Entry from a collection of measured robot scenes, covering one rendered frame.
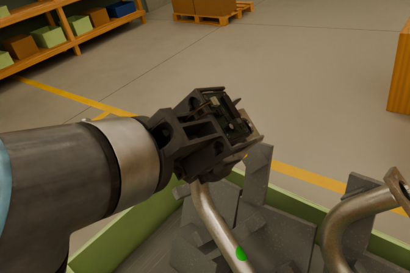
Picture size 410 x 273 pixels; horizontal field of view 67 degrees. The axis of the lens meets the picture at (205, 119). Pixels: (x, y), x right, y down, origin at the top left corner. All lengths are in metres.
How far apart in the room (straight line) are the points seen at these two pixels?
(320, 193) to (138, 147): 1.83
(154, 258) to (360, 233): 0.47
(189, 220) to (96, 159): 0.57
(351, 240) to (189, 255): 0.34
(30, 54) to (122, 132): 4.91
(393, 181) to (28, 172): 0.38
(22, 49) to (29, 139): 4.89
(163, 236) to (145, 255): 0.06
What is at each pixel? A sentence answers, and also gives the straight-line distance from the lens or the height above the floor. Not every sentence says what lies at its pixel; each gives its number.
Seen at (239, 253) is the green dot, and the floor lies 1.07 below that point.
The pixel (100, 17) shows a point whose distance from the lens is 5.65.
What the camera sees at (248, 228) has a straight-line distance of 0.61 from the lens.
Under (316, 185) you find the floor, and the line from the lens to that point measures 2.06.
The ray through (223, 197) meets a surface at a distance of 0.67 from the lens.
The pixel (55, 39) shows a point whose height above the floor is 0.35.
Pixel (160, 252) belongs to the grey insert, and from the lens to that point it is 0.81.
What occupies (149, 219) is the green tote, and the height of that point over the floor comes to 0.89.
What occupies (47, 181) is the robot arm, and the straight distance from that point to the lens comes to 0.20.
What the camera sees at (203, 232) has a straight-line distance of 0.68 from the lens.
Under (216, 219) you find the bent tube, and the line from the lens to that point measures 0.50.
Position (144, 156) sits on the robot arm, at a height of 1.36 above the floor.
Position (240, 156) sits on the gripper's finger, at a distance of 0.40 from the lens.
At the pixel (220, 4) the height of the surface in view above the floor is 0.33.
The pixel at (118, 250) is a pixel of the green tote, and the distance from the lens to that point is 0.82.
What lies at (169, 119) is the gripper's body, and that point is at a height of 1.37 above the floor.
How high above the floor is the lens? 1.50
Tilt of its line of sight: 33 degrees down
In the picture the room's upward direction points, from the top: 12 degrees counter-clockwise
